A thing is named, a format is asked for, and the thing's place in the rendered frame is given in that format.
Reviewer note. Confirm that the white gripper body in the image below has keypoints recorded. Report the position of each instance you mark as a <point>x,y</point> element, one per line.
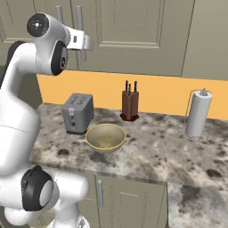
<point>86,42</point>

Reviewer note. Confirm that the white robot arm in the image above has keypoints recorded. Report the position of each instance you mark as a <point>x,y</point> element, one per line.
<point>17,124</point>

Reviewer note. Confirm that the olive wide upper cabinet door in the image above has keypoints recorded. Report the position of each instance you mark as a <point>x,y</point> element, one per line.
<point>133,26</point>

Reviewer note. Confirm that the olive green bowl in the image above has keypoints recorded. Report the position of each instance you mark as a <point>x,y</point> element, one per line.
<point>105,139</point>

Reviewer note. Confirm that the olive upper cabinet side panel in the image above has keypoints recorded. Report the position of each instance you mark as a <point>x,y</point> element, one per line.
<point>207,35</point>

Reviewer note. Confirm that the olive lower cabinet door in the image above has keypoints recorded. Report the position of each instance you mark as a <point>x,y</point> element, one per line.
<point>133,205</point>
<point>91,210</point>

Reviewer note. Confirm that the grey toaster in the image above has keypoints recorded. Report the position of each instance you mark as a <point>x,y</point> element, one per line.
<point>77,114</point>

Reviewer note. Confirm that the brown knife block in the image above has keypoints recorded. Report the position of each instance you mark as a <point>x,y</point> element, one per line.
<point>130,105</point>

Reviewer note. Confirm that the white paper towel roll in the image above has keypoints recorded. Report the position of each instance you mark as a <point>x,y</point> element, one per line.
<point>198,114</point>

